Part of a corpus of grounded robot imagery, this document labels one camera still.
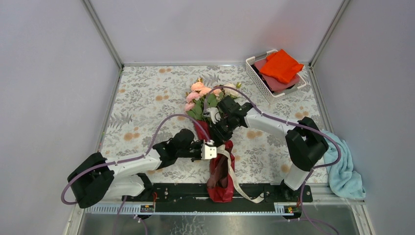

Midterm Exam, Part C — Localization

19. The pink cloth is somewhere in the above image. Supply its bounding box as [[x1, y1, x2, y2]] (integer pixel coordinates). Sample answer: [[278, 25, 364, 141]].
[[252, 59, 300, 93]]

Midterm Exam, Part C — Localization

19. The dark red wrapping paper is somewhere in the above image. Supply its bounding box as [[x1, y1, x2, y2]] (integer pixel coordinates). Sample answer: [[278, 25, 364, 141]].
[[194, 120, 235, 203]]

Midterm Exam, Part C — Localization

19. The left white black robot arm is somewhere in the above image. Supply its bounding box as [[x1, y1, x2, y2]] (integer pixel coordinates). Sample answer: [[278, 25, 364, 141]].
[[64, 129, 213, 209]]

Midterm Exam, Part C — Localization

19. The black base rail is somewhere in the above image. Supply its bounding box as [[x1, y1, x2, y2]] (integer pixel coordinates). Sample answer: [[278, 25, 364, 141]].
[[122, 183, 300, 213]]

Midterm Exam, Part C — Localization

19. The pink fake flower stem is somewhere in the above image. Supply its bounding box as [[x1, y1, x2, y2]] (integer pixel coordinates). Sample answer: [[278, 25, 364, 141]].
[[184, 77, 224, 121]]

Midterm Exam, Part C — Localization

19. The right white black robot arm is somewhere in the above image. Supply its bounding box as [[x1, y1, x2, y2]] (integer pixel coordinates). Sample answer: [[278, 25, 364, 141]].
[[204, 97, 328, 202]]

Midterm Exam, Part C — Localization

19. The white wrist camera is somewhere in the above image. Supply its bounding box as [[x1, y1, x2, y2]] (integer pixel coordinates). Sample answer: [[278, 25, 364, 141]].
[[204, 107, 222, 124], [201, 140, 217, 160]]

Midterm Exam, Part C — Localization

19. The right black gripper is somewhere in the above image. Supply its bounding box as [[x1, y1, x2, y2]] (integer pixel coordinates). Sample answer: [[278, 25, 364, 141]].
[[208, 115, 236, 149]]

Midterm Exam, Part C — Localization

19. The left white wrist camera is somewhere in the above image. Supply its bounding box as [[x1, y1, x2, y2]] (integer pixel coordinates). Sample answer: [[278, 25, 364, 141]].
[[201, 140, 217, 160]]

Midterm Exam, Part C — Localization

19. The orange cloth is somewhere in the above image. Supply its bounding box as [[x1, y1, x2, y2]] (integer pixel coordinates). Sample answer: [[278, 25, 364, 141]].
[[259, 49, 303, 84]]

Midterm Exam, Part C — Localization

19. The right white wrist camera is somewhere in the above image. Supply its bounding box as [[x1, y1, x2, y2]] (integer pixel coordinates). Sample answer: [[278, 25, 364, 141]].
[[204, 107, 222, 124]]

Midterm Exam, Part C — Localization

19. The white fake rose stem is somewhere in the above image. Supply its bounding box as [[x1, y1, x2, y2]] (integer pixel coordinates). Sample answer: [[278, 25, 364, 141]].
[[223, 83, 241, 97]]

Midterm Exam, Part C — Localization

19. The cream ribbon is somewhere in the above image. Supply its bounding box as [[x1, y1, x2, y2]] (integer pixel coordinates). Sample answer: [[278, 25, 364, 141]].
[[217, 144, 264, 204]]

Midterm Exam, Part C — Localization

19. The aluminium frame rail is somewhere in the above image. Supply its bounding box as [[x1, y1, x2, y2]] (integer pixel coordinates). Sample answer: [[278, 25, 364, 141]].
[[72, 183, 366, 215]]

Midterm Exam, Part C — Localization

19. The floral tablecloth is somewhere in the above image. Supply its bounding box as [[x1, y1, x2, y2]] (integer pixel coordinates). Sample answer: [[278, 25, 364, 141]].
[[100, 66, 325, 184]]

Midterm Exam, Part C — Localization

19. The white plastic basket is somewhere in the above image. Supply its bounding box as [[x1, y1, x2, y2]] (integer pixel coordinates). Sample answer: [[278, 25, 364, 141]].
[[245, 49, 307, 104]]

